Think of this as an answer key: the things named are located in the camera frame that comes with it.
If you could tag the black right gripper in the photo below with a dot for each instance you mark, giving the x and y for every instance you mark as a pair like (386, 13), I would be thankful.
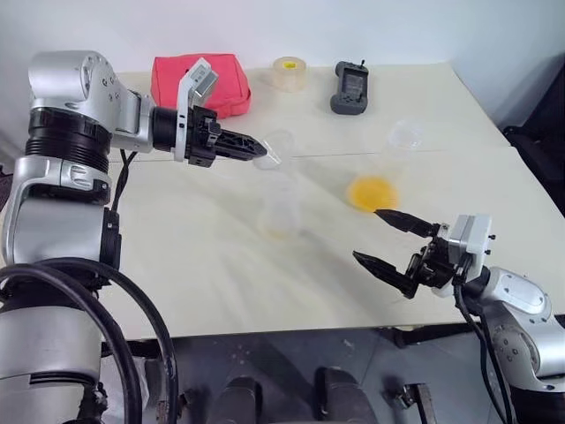
(430, 265)

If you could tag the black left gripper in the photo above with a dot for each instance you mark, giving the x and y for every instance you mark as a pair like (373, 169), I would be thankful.
(201, 139)

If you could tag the clear plastic cup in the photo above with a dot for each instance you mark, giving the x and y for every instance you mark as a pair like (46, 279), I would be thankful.
(277, 148)

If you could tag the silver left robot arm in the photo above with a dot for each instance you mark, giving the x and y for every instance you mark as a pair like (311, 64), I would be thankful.
(57, 212)

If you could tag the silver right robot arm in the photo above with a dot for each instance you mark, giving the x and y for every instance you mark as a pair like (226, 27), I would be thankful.
(523, 318)

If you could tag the clear cup with orange liquid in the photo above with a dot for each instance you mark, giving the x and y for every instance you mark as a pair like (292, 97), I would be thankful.
(375, 190)
(280, 207)

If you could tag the red fabric pouch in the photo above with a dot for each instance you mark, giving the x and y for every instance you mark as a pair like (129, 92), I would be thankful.
(212, 81)

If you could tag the translucent tape roll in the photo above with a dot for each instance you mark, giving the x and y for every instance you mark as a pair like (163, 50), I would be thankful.
(289, 73)

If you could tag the black handheld remote controller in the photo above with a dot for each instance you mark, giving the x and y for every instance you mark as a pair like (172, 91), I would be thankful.
(350, 88)

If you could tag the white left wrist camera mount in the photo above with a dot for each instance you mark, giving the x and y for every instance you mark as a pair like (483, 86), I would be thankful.
(190, 90)

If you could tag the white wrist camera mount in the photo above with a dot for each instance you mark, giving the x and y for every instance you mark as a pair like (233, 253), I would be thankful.
(471, 240)
(190, 90)

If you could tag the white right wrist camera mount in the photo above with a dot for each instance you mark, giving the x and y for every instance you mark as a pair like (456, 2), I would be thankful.
(471, 240)

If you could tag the grey metal bracket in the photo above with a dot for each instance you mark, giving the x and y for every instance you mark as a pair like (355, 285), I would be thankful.
(412, 397)

